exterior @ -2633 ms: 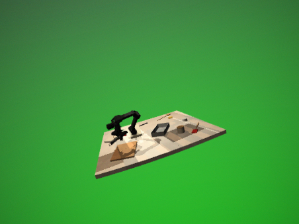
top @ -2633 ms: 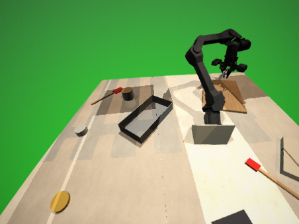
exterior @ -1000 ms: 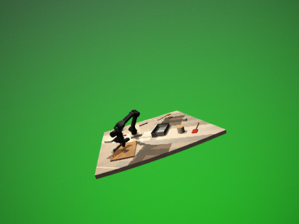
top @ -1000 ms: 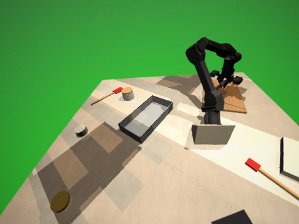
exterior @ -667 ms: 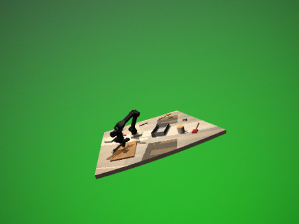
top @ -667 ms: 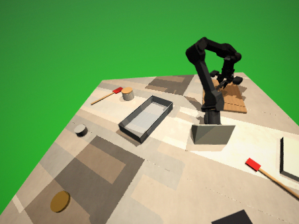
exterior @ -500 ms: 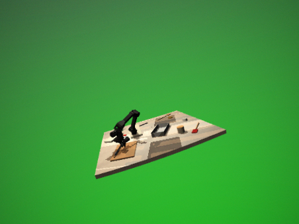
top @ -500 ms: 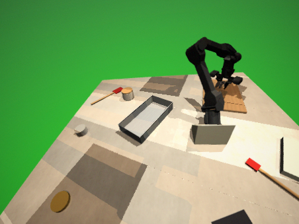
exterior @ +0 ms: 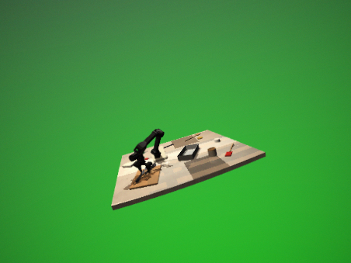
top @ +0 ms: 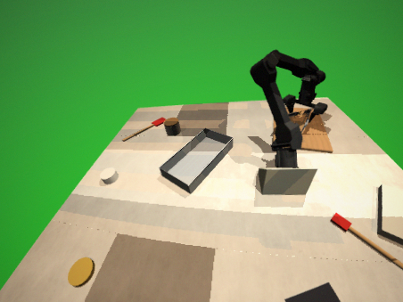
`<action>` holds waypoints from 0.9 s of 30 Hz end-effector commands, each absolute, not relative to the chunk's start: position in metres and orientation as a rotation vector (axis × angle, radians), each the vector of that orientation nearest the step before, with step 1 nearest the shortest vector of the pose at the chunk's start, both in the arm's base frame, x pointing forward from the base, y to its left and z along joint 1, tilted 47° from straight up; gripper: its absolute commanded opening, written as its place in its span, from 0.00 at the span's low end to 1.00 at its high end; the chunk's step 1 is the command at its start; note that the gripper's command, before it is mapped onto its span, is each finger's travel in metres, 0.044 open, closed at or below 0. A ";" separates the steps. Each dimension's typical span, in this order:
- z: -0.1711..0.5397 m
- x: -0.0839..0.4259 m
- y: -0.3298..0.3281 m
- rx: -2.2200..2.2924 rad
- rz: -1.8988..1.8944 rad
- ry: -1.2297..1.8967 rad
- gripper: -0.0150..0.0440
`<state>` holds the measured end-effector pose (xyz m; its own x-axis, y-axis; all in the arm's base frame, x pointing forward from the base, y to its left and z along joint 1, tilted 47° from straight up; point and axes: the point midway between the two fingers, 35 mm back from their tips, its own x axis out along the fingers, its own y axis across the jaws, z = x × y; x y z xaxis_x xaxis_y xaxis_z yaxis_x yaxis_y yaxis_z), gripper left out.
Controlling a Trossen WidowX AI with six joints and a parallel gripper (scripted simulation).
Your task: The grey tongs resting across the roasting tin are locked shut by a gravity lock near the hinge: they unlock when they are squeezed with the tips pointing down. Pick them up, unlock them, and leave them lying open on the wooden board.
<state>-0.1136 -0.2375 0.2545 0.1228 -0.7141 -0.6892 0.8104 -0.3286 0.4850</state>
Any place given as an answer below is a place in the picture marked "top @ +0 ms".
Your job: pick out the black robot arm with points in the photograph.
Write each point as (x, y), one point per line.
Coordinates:
(287, 133)

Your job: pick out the grey short cylinder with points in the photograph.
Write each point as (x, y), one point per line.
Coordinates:
(109, 175)

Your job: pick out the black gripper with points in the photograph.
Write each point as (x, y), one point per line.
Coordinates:
(305, 98)

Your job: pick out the grey cylindrical container with tan lid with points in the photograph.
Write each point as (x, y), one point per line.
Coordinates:
(172, 126)

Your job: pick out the wooden board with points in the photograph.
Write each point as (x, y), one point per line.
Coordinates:
(314, 136)

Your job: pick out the red spatula with wooden handle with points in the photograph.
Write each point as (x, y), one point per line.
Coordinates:
(154, 123)

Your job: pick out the yellow round disc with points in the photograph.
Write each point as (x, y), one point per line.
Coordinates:
(81, 272)

